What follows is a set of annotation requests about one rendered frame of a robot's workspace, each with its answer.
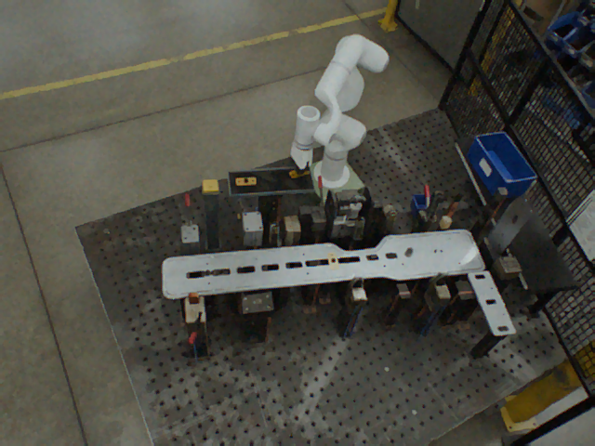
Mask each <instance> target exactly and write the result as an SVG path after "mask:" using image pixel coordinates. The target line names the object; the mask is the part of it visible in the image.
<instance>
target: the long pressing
mask: <svg viewBox="0 0 595 446"><path fill-rule="evenodd" d="M448 238H450V240H449V239H448ZM408 247H412V248H413V250H414V251H413V254H412V255H411V256H409V257H408V256H406V255H405V254H404V253H405V251H406V249H407V248H408ZM435 249H437V251H436V253H434V251H435ZM440 250H443V251H442V252H440ZM327 253H336V254H337V258H340V257H351V256H358V257H359V258H360V261H359V263H349V264H338V265H339V269H334V270H331V269H330V267H329V265H328V266H320V267H308V268H307V267H306V265H305V262H306V261H309V260H319V259H328V257H327ZM390 253H395V254H396V256H397V257H396V258H390V259H388V258H387V257H386V254H390ZM303 254H304V255H303ZM370 255H377V256H378V260H370V261H369V260H367V258H365V256H370ZM255 258H257V259H255ZM298 261H300V262H302V268H299V269H287V268H286V267H285V264H288V262H298ZM207 263H208V265H207ZM459 263H461V264H459ZM403 264H404V265H403ZM268 265H278V266H279V269H278V270H269V271H263V270H262V266H268ZM384 266H386V267H384ZM247 267H253V268H254V272H249V273H237V269H238V268H247ZM206 269H210V271H211V272H212V271H213V270H217V269H229V270H230V274H229V275H218V276H213V274H211V275H205V270H206ZM484 269H485V265H484V262H483V259H482V258H481V256H480V253H479V251H478V248H477V246H476V244H475V242H474V239H473V237H472V235H471V233H469V232H468V231H467V230H447V231H435V232H423V233H412V234H402V235H391V236H386V237H383V238H382V239H381V241H380V242H379V243H378V246H377V247H376V248H374V249H368V250H357V251H344V250H342V249H340V248H339V247H337V246H336V245H335V244H334V243H316V244H315V245H304V246H293V247H283V248H272V249H260V250H249V251H238V252H228V253H216V254H206V255H195V256H172V257H169V258H168V259H167V260H166V261H165V262H164V264H163V275H162V292H163V295H165V297H167V298H169V299H178V298H188V297H189V293H190V292H198V293H199V296H207V295H216V294H226V293H235V292H245V291H254V290H264V289H272V288H283V287H292V286H301V285H311V284H320V283H330V282H348V280H349V281H352V279H353V277H354V276H356V275H363V279H367V278H376V277H386V279H390V280H394V281H397V282H400V281H410V280H419V279H429V278H434V277H435V276H437V275H438V272H439V271H448V276H457V275H466V274H468V273H473V272H483V271H484ZM196 271H203V272H204V277H202V278H199V279H187V275H186V274H187V273H188V272H196ZM307 272H308V273H309V274H307ZM209 283H210V284H209Z"/></svg>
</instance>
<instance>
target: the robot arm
mask: <svg viewBox="0 0 595 446"><path fill-rule="evenodd" d="M388 62H389V58H388V55H387V53H386V52H385V50H384V49H382V47H381V46H379V45H377V44H375V43H372V42H370V41H368V40H367V39H365V38H363V37H362V36H360V35H352V36H348V37H344V38H343V39H340V41H339V42H338V43H337V47H336V55H335V56H334V58H333V60H332V61H331V63H330V65H329V66H328V68H326V70H325V73H324V75H323V77H322V79H321V80H320V82H319V84H318V86H317V88H316V90H315V95H316V97H317V98H318V99H319V100H320V101H321V102H322V103H323V104H324V105H325V106H326V107H327V108H328V109H326V110H325V111H324V112H323V114H322V116H321V118H320V113H319V111H318V110H317V109H316V108H314V107H311V106H304V107H301V108H300V109H299V110H298V112H297V125H296V133H295V139H293V142H292V146H291V151H290V154H291V157H292V158H293V160H295V161H296V167H295V171H298V172H297V174H298V175H302V174H304V172H305V171H306V172H308V171H309V165H311V157H312V156H313V148H312V147H313V146H314V144H315V142H318V143H320V144H322V145H324V157H323V160H322V161H321V162H319V163H318V164H317V165H316V166H315V170H314V176H315V178H316V180H317V181H318V176H322V180H323V186H324V187H325V188H328V189H338V188H341V186H343V185H344V184H345V183H346V182H347V181H348V178H349V174H350V171H348V169H347V166H346V165H345V163H346V158H347V154H348V150H350V149H353V148H355V147H357V146H358V145H360V144H361V143H362V142H363V140H364V138H366V128H365V126H363V125H362V124H361V123H360V122H358V121H356V120H354V119H352V118H350V116H348V115H345V114H343V113H341V112H344V111H349V110H351V109H353V108H354V107H355V106H356V105H357V104H358V102H359V99H360V97H361V95H362V93H363V92H364V79H363V77H362V75H361V74H359V71H358V69H357V67H361V68H363V69H365V70H367V71H370V72H382V71H384V70H385V69H386V67H387V65H388ZM356 66H357V67H356ZM319 118H320V120H319Z"/></svg>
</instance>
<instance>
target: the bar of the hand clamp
mask: <svg viewBox="0 0 595 446"><path fill-rule="evenodd" d="M442 201H443V194H442V192H441V191H435V192H433V195H432V198H431V201H430V203H429V207H428V209H427V212H426V215H425V216H426V218H427V220H426V222H427V221H428V218H429V215H431V216H432V219H430V220H431V222H433V220H434V218H435V216H436V213H437V210H438V207H439V204H440V203H441V202H442Z"/></svg>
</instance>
